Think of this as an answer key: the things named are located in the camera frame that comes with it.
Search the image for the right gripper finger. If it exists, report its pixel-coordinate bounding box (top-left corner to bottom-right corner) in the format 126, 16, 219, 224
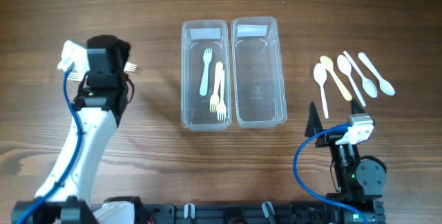
351, 99, 366, 115
305, 102, 323, 138

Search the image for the white fork handle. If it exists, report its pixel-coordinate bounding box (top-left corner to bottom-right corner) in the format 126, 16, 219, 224
124, 62, 138, 72

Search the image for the white fork diagonal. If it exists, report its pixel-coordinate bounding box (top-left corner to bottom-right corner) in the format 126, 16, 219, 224
217, 69, 227, 121

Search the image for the yellow plastic fork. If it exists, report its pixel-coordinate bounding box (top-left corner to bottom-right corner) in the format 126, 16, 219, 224
210, 62, 224, 113

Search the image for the light blue plastic fork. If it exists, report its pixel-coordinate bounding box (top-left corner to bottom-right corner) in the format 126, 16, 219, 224
199, 48, 213, 96

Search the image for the white fork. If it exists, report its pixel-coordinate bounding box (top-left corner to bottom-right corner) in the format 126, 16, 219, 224
67, 72, 84, 82

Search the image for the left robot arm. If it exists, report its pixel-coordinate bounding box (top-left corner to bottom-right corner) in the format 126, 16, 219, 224
11, 35, 147, 223

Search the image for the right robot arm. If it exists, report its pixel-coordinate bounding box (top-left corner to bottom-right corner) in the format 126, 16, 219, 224
305, 100, 387, 223

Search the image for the right clear plastic container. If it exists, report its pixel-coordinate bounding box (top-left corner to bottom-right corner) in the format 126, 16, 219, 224
231, 17, 287, 129

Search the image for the clear plastic container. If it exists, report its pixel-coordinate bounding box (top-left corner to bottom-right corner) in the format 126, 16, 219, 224
231, 17, 287, 129
181, 19, 231, 131

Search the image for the left clear plastic container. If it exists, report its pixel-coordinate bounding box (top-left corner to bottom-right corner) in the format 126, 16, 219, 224
181, 19, 231, 131

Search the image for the translucent white spoon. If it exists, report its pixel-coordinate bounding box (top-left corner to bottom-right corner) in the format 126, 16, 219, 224
343, 50, 378, 98

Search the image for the white spoon far right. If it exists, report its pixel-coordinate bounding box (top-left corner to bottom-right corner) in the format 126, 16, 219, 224
358, 52, 396, 96

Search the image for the white spoon middle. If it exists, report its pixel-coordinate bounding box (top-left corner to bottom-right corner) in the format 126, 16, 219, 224
337, 55, 366, 106

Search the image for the white spoon far left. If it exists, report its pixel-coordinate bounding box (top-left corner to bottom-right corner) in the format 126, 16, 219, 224
314, 63, 329, 119

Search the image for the yellow plastic spoon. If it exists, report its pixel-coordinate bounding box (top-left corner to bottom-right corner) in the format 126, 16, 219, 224
320, 55, 352, 102

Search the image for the right blue cable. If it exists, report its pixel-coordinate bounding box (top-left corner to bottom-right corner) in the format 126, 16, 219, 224
293, 123, 369, 224

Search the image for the blue cable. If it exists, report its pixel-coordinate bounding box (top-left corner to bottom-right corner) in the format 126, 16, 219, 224
13, 63, 86, 224
293, 123, 369, 224

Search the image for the left blue cable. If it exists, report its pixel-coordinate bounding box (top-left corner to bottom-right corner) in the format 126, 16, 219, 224
13, 63, 86, 224

